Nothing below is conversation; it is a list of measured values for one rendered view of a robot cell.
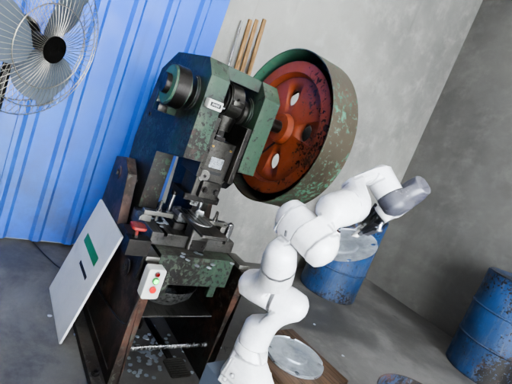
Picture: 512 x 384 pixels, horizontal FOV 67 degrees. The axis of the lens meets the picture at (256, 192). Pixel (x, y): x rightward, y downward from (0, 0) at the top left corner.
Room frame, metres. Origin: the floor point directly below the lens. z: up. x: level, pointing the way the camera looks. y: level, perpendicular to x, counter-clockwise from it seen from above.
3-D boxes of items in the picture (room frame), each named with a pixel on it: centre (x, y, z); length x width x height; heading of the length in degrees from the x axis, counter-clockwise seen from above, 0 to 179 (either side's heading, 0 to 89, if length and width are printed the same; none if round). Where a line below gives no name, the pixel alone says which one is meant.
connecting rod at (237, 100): (1.88, 0.28, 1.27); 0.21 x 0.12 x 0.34; 38
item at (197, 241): (1.74, 0.17, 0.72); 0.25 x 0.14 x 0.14; 38
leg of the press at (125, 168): (1.83, 0.57, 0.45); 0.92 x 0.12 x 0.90; 38
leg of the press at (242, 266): (2.15, 0.15, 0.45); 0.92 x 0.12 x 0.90; 38
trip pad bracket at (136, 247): (1.51, 0.38, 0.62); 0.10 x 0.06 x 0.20; 128
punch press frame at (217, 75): (1.99, 0.36, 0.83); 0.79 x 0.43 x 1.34; 38
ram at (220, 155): (1.85, 0.25, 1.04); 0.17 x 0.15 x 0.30; 38
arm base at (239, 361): (1.23, -0.21, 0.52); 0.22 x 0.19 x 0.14; 43
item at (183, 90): (1.74, 0.48, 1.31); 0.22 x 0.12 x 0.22; 38
